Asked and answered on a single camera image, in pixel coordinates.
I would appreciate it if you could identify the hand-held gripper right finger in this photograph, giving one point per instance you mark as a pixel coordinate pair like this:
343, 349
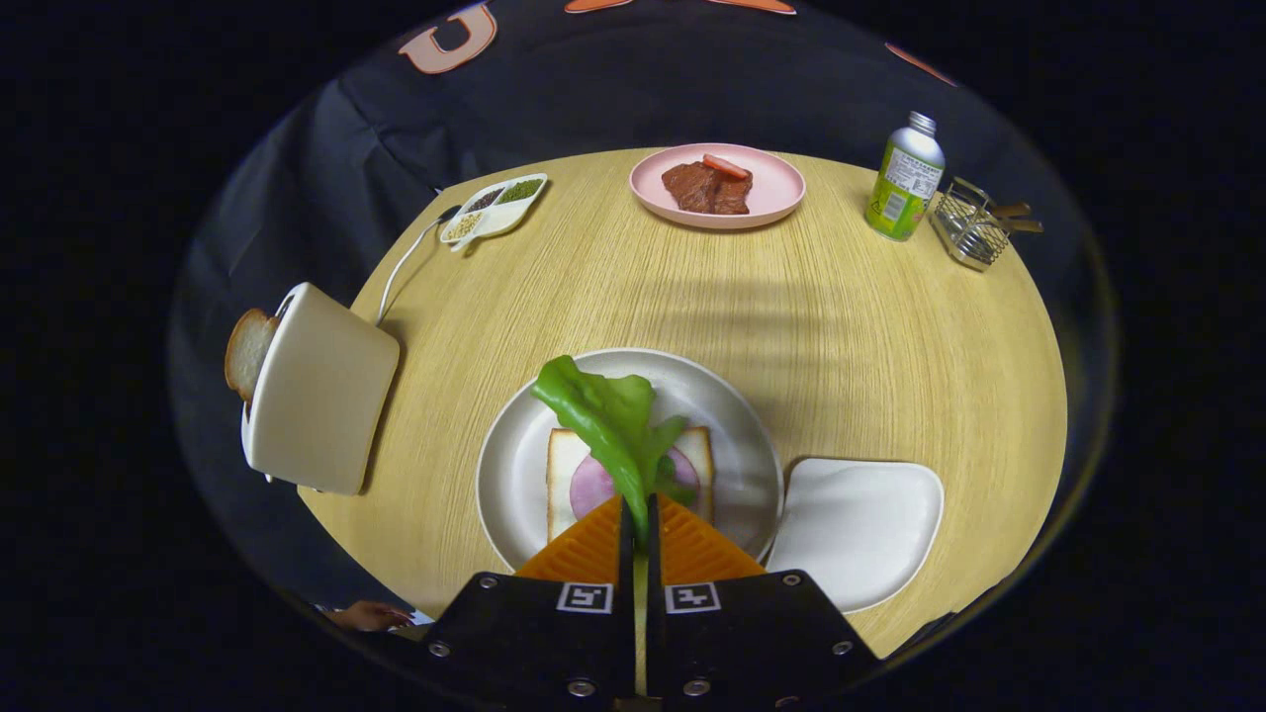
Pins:
752, 633

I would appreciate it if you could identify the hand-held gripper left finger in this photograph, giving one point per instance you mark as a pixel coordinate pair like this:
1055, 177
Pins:
534, 633

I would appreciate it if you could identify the green lettuce leaf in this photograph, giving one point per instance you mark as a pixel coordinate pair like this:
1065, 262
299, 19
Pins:
603, 415

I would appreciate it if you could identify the toasted bread slice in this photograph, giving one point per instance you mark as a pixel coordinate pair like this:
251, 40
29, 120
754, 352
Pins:
247, 351

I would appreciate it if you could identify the white curved dish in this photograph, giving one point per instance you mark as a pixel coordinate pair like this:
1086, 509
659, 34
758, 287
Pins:
860, 524

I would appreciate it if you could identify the pink ham slice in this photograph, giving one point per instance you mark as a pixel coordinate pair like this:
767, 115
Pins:
591, 485

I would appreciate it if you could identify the white round plate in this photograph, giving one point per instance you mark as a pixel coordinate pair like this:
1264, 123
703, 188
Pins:
514, 465

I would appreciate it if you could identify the white bread slice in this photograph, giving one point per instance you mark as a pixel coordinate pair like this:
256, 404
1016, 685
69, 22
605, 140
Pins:
564, 455

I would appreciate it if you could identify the cream toaster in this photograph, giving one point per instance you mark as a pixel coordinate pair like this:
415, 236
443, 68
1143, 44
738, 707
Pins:
321, 396

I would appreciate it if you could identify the white divided seasoning dish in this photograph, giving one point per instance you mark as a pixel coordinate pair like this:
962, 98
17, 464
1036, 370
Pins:
495, 213

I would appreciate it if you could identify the brown meat piece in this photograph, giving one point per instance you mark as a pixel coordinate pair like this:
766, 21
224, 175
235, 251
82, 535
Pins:
690, 186
734, 196

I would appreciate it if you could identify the pink plate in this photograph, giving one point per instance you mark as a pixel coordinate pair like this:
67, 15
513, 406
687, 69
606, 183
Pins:
771, 188

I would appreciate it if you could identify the red sausage piece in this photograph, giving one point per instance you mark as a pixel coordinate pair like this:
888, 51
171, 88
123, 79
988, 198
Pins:
725, 166

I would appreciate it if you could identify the silver bottle green label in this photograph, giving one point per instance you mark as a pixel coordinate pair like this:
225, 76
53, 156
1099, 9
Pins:
902, 183

